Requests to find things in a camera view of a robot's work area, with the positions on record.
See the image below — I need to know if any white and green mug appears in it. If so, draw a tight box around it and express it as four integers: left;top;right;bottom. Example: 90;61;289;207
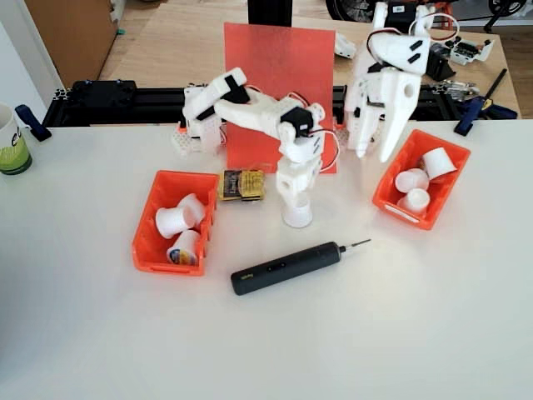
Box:
0;102;33;176

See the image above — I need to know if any white device with circuit board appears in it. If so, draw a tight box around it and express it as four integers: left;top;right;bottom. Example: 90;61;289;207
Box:
443;36;496;66

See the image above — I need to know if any black upright post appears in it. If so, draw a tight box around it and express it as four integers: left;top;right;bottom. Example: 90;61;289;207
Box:
247;0;292;25

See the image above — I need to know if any orange stand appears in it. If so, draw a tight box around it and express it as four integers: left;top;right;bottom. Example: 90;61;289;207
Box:
432;0;456;30

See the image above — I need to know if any black aluminium rail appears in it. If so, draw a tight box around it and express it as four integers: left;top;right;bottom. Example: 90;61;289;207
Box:
41;82;466;127

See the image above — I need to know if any white moving gripper finger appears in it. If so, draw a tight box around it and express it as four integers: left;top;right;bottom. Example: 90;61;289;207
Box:
353;106;383;159

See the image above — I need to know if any black bicycle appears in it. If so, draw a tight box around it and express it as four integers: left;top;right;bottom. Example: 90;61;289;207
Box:
324;0;376;24

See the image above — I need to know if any silver metal clamp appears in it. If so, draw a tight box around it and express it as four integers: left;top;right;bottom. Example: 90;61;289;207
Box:
420;79;480;101

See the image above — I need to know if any orange plastic bin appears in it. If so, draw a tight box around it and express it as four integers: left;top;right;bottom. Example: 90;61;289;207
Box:
130;169;221;277

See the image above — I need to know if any white coffee pod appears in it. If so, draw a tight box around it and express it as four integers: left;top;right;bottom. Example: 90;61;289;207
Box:
394;167;430;195
166;228;201;267
155;207;196;239
420;146;458;181
395;187;432;214
281;198;315;229

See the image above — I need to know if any dark grey electric screwdriver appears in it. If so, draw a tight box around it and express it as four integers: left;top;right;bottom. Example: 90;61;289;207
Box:
230;237;371;296

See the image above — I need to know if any blue lid coffee pod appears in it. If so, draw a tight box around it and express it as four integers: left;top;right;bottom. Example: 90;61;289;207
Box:
178;193;207;228

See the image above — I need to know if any orange bin with white label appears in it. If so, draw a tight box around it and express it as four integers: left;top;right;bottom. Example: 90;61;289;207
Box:
371;128;471;232

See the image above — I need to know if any red foam sheet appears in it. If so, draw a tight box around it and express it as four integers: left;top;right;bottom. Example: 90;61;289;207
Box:
223;21;339;174

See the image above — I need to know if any blue clamp with black bar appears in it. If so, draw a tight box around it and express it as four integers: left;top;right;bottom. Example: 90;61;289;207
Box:
453;68;517;136

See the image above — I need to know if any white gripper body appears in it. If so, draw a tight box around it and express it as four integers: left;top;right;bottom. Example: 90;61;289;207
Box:
276;159;325;198
365;65;421;114

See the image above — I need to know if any yellow and black packet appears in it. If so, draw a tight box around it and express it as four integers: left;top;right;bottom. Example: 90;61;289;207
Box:
218;167;267;204

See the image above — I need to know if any black printed part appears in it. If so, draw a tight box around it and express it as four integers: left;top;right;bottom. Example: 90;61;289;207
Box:
423;43;456;81

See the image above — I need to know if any blue clamp handle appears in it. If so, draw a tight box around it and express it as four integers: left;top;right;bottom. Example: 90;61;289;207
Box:
15;104;52;142

